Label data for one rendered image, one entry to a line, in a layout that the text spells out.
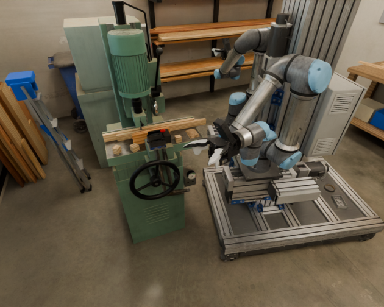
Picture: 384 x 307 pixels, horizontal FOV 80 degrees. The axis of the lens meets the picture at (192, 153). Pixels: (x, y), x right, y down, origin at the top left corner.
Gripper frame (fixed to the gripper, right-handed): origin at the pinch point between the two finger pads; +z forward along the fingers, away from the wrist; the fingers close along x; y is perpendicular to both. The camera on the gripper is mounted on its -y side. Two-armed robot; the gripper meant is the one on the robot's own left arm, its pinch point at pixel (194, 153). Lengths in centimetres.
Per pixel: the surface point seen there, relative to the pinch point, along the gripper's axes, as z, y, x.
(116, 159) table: 15, 27, 62
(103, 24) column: -3, -40, 84
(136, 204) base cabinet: 10, 69, 66
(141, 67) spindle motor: -9, -20, 59
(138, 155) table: 2, 28, 59
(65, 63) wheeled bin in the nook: 5, -4, 249
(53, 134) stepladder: 41, 34, 146
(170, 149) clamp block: -13, 24, 45
